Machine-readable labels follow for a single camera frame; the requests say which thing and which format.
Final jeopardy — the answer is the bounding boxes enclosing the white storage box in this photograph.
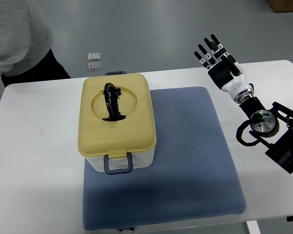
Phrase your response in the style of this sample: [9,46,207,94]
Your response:
[85,147,155,175]

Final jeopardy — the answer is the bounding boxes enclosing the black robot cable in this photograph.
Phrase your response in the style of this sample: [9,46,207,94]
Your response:
[236,120,262,147]

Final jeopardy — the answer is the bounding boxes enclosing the person in grey sweater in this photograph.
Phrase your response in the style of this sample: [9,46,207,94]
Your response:
[0,0,70,87]

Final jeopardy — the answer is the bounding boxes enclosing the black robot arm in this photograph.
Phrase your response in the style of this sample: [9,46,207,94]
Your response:
[194,34,293,174]

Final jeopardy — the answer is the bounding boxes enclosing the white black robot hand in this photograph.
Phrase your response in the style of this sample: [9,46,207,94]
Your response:
[194,34,254,99]

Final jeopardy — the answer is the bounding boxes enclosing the white table leg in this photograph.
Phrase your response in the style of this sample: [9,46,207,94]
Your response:
[246,220,261,234]

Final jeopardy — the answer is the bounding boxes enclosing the upper silver floor plate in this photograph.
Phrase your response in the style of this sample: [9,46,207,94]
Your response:
[88,52,101,61]

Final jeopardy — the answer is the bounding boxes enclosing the yellow box lid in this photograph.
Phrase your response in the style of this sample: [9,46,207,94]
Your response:
[78,73,157,158]

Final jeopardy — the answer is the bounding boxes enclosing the lower silver floor plate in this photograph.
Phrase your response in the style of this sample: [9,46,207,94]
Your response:
[88,62,101,72]

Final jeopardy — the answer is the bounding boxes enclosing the brown cardboard box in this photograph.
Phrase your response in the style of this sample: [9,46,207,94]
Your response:
[267,0,293,13]

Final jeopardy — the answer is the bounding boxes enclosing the silver floor plate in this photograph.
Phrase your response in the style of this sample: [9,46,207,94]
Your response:
[88,62,101,72]
[88,52,101,61]

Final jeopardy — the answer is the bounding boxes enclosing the blue cushion mat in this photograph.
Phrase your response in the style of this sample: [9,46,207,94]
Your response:
[83,87,247,231]

